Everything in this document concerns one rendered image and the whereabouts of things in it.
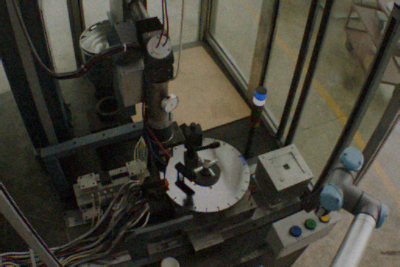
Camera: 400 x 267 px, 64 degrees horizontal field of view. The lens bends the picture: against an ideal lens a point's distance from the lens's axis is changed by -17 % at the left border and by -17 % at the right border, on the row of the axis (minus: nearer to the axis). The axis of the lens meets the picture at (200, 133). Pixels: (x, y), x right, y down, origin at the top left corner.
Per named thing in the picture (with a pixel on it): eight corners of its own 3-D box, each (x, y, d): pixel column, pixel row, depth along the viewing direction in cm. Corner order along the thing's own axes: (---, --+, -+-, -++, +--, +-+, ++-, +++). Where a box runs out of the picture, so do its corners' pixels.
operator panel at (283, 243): (318, 215, 153) (329, 197, 141) (329, 234, 146) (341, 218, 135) (263, 239, 145) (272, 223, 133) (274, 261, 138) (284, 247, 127)
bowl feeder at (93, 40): (135, 64, 209) (133, 12, 181) (150, 100, 191) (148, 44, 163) (83, 78, 200) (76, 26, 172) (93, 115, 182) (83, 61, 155)
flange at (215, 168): (183, 173, 140) (183, 169, 138) (203, 155, 145) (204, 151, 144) (206, 190, 135) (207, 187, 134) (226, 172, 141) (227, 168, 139)
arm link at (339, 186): (354, 209, 91) (366, 181, 97) (322, 190, 95) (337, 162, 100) (344, 222, 97) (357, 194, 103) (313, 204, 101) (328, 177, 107)
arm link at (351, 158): (338, 158, 99) (348, 140, 104) (326, 179, 108) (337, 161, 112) (359, 172, 96) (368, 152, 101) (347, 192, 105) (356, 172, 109)
